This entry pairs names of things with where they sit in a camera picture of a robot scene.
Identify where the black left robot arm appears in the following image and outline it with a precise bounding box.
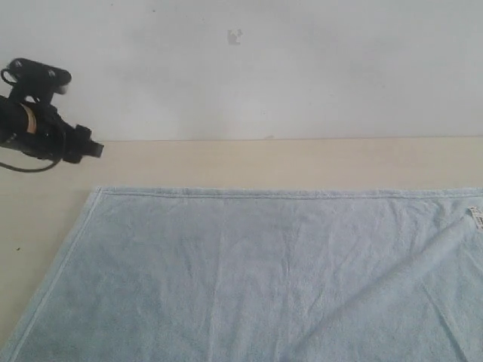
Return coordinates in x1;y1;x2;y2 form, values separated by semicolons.
1;97;103;164

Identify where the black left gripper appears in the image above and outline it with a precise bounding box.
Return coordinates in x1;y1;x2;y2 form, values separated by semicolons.
22;105;104;164

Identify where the light blue terry towel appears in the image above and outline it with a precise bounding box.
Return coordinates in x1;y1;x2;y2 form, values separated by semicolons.
1;187;482;361

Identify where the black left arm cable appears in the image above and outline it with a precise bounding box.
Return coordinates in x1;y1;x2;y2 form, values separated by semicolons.
0;158;61;174

